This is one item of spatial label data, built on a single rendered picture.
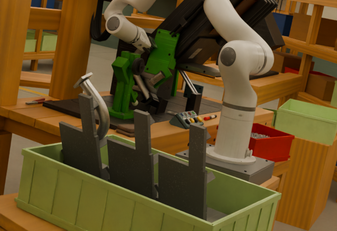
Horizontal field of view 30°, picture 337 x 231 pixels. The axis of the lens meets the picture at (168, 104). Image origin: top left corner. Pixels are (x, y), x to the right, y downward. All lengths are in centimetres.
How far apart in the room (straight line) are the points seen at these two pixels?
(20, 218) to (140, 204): 37
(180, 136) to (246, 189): 79
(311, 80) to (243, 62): 399
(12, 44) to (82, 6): 44
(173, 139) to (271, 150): 48
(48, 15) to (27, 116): 54
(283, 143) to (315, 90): 318
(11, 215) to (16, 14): 102
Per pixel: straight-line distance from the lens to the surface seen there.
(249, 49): 217
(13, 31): 257
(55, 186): 173
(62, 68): 289
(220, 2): 230
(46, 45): 913
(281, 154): 287
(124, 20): 263
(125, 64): 260
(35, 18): 278
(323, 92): 588
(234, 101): 221
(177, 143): 260
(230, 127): 222
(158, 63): 287
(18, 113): 255
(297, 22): 652
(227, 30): 228
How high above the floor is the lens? 147
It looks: 10 degrees down
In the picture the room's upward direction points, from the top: 11 degrees clockwise
